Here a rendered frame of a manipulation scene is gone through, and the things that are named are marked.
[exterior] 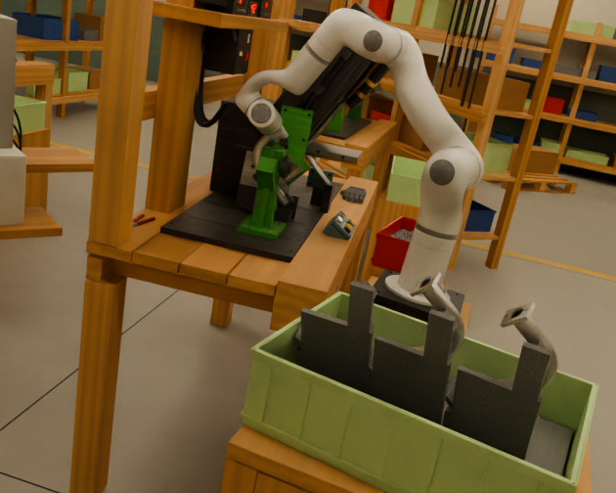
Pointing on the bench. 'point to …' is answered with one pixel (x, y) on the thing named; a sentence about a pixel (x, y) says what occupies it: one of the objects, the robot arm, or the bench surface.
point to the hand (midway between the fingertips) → (277, 131)
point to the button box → (338, 228)
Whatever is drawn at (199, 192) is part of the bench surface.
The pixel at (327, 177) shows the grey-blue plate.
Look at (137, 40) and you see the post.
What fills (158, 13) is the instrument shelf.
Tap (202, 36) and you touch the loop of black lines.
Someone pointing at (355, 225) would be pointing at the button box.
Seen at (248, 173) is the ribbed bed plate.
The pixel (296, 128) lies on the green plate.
